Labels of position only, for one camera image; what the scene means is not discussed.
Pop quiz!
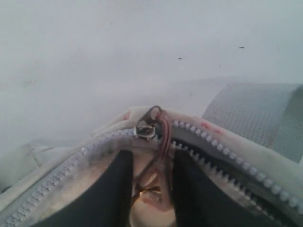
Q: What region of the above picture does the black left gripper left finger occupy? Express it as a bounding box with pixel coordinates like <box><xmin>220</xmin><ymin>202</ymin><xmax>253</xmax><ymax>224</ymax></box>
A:
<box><xmin>35</xmin><ymin>150</ymin><xmax>134</xmax><ymax>227</ymax></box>

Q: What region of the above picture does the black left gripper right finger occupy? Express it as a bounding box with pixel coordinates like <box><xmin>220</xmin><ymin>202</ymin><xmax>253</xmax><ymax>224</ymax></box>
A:
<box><xmin>172</xmin><ymin>150</ymin><xmax>278</xmax><ymax>227</ymax></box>

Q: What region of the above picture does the white fabric backpack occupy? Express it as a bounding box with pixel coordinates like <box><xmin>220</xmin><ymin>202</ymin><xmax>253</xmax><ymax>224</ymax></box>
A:
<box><xmin>0</xmin><ymin>83</ymin><xmax>303</xmax><ymax>227</ymax></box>

